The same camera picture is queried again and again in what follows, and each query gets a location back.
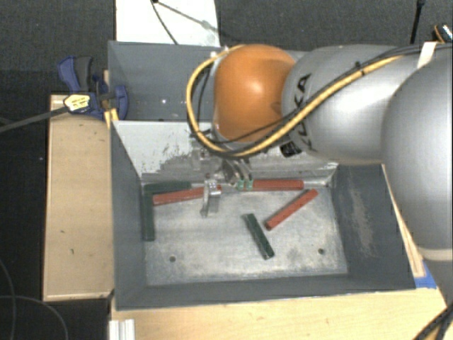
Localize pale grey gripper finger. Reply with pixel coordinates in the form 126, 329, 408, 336
206, 179, 223, 215
200, 185, 210, 219

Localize red-brown flat block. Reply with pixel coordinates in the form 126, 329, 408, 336
151, 185, 223, 207
264, 188, 320, 232
247, 178, 306, 192

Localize grey metal bin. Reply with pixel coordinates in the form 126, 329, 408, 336
107, 40, 417, 311

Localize dark green flat block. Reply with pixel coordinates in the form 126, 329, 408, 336
241, 212, 276, 261
142, 193, 157, 242

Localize pale wood flat board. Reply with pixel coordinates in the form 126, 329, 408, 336
42, 95, 115, 302

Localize black cylinder on white bracket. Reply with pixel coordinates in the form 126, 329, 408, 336
280, 140, 302, 158

